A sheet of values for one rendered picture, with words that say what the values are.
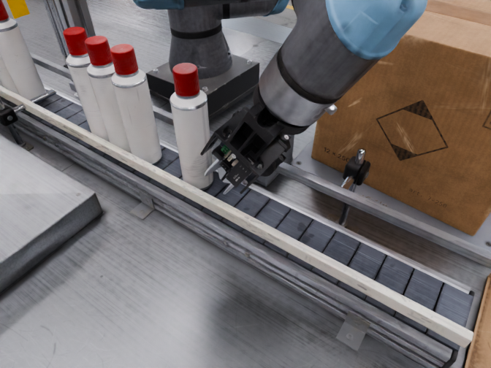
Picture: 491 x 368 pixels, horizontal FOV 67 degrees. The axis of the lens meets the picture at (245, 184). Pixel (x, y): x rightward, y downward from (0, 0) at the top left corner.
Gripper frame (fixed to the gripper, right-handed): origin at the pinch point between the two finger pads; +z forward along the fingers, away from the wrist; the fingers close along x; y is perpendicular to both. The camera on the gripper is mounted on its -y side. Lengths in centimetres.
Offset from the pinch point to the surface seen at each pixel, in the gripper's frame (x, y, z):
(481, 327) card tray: 38.8, -3.2, -10.7
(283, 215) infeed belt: 10.5, -1.6, 0.2
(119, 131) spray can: -18.6, 2.4, 10.6
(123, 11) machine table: -70, -56, 53
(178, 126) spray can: -9.5, 2.4, -2.8
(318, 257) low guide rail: 16.3, 4.6, -7.2
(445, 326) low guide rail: 30.0, 4.9, -15.0
